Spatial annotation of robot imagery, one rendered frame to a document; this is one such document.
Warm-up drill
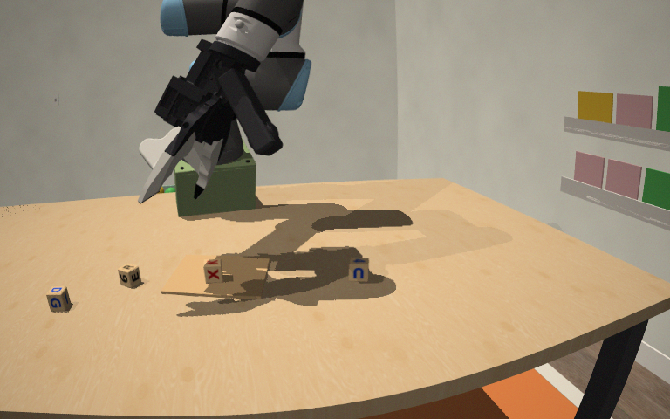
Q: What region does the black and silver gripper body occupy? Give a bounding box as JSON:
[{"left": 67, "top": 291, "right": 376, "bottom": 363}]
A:
[{"left": 154, "top": 39, "right": 261, "bottom": 145}]

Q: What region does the tan letter block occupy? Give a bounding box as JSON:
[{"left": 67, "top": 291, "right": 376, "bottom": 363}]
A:
[
  {"left": 349, "top": 258, "right": 369, "bottom": 282},
  {"left": 46, "top": 286, "right": 71, "bottom": 311},
  {"left": 118, "top": 264, "right": 141, "bottom": 288},
  {"left": 203, "top": 259, "right": 223, "bottom": 283}
]

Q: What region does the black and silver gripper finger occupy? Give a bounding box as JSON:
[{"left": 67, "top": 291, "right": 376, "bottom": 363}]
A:
[
  {"left": 184, "top": 124, "right": 231, "bottom": 199},
  {"left": 138, "top": 104, "right": 211, "bottom": 204}
]

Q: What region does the tan square mat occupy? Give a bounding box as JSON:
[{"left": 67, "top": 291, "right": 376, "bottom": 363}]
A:
[{"left": 161, "top": 255, "right": 270, "bottom": 299}]

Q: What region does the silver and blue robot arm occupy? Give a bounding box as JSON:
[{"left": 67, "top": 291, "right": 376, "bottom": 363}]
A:
[{"left": 161, "top": 0, "right": 311, "bottom": 165}]

